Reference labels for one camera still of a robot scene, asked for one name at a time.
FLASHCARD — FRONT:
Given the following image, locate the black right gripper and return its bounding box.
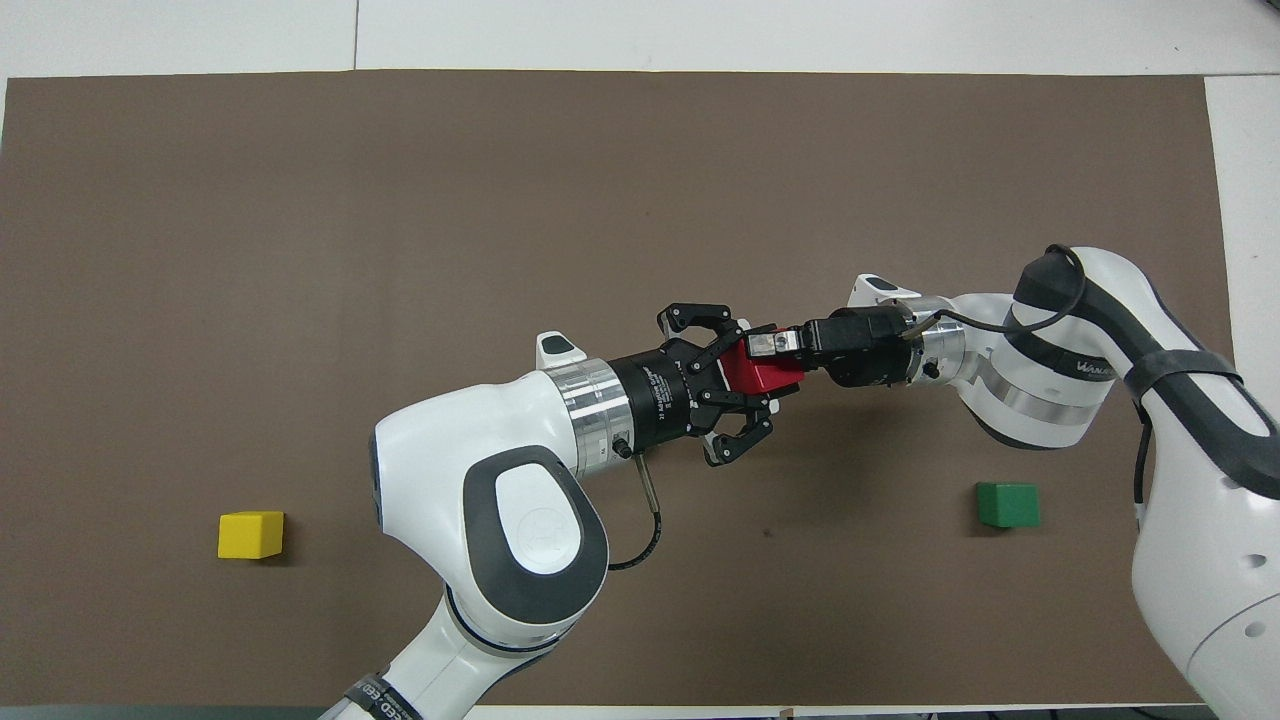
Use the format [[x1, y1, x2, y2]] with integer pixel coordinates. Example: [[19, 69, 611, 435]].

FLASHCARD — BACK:
[[745, 305, 916, 389]]

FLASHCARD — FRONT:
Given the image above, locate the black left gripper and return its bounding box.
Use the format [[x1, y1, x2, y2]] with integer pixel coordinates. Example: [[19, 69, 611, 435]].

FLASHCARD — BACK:
[[610, 302, 779, 468]]

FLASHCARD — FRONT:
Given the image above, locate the red wooden block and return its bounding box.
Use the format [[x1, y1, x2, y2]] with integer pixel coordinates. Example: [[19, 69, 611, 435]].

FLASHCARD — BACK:
[[722, 325, 806, 398]]

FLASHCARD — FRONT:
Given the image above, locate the green wooden block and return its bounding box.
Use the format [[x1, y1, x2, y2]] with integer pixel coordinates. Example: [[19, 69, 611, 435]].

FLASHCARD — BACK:
[[976, 482, 1041, 529]]

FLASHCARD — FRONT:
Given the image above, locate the yellow wooden block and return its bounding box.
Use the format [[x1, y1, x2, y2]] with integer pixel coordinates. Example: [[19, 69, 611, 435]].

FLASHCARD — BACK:
[[218, 511, 285, 560]]

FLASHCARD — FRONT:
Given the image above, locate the brown table mat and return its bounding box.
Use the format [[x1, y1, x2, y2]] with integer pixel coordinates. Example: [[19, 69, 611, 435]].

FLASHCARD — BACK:
[[0, 70, 1266, 708]]

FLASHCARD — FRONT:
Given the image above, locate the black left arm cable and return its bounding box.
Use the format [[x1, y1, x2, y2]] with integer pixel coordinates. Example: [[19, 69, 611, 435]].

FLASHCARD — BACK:
[[608, 440, 663, 573]]

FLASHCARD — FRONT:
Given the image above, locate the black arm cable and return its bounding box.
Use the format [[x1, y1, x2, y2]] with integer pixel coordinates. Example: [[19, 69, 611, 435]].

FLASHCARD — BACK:
[[900, 245, 1151, 506], [608, 440, 663, 573]]

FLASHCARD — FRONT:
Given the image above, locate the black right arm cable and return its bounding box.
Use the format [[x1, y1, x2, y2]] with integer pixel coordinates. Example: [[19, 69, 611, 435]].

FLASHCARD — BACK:
[[900, 245, 1151, 506]]

